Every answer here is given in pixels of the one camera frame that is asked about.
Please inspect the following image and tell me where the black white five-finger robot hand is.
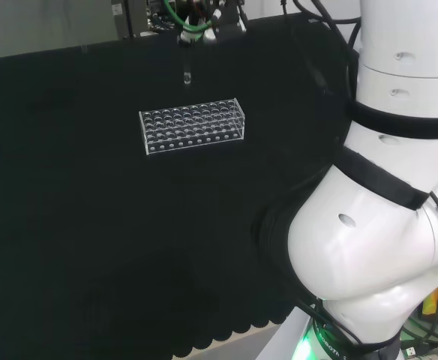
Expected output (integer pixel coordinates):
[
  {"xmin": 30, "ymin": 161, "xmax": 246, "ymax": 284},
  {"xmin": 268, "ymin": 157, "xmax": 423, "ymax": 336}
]
[{"xmin": 176, "ymin": 0, "xmax": 248, "ymax": 47}]

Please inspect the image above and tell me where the clear glass test tube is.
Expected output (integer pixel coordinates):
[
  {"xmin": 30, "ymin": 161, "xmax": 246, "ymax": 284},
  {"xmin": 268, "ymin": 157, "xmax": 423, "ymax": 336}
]
[{"xmin": 182, "ymin": 43, "xmax": 194, "ymax": 86}]

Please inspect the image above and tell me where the clear plastic test tube rack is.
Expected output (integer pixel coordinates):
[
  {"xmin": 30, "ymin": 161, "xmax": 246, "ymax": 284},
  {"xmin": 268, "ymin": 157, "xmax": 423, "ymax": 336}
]
[{"xmin": 138, "ymin": 97, "xmax": 247, "ymax": 156}]

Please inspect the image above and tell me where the grey equipment cabinet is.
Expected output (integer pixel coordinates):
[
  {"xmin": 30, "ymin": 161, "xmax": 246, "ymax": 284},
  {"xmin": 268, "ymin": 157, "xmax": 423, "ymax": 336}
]
[{"xmin": 109, "ymin": 0, "xmax": 177, "ymax": 41}]

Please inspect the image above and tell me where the black bench cloth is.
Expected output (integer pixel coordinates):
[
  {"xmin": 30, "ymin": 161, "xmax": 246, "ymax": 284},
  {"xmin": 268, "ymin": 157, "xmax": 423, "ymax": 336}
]
[{"xmin": 0, "ymin": 10, "xmax": 359, "ymax": 359}]

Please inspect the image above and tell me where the green cable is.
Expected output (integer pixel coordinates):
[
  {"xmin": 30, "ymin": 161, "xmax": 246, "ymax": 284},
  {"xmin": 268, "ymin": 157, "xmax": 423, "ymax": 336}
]
[{"xmin": 161, "ymin": 0, "xmax": 213, "ymax": 34}]

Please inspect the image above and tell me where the thick black cable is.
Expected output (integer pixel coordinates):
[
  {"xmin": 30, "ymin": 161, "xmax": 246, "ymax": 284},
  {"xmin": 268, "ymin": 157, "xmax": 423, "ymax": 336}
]
[{"xmin": 281, "ymin": 0, "xmax": 361, "ymax": 110}]

